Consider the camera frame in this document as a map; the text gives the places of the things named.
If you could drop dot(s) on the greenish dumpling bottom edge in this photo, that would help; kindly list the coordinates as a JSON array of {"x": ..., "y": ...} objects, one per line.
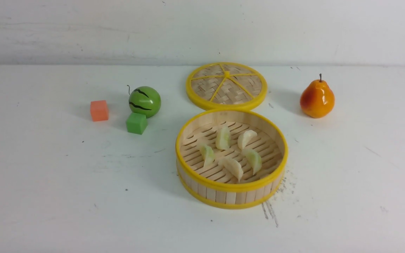
[{"x": 207, "y": 154}]

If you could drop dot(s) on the pale dumpling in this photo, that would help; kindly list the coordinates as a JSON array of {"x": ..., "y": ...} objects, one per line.
[
  {"x": 233, "y": 166},
  {"x": 244, "y": 138}
]

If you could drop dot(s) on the yellow bamboo steamer tray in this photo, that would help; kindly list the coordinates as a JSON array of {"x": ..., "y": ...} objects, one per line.
[{"x": 215, "y": 185}]

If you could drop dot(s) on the yellow bamboo steamer lid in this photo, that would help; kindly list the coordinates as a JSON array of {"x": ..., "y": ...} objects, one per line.
[{"x": 226, "y": 85}]

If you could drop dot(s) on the green toy watermelon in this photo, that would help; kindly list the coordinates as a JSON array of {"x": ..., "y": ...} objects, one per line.
[{"x": 145, "y": 100}]

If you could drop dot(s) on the green foam cube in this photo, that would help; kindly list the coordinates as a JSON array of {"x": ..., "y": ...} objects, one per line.
[{"x": 136, "y": 123}]

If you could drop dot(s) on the orange foam cube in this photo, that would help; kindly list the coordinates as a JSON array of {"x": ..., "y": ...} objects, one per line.
[{"x": 99, "y": 110}]

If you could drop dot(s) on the orange toy pear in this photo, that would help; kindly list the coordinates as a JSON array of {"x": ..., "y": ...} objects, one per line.
[{"x": 317, "y": 100}]

